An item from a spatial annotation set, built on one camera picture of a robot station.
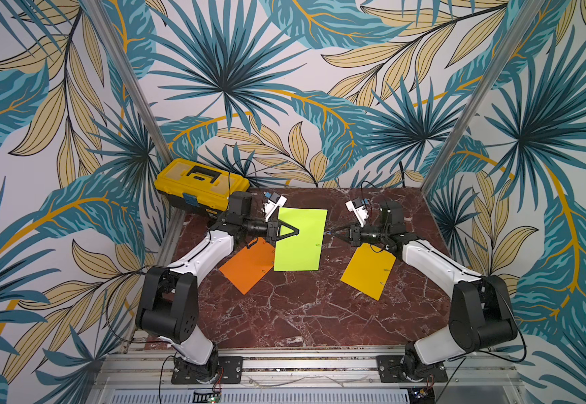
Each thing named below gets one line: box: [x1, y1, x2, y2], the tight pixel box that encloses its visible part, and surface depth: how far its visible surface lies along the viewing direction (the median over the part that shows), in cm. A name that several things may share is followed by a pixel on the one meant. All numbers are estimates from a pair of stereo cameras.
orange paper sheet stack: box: [218, 236, 276, 296], surface depth 95 cm
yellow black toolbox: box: [153, 158, 251, 215], surface depth 100 cm
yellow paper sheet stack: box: [340, 242, 397, 301], surface depth 95 cm
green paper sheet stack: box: [273, 207, 328, 272], surface depth 78 cm
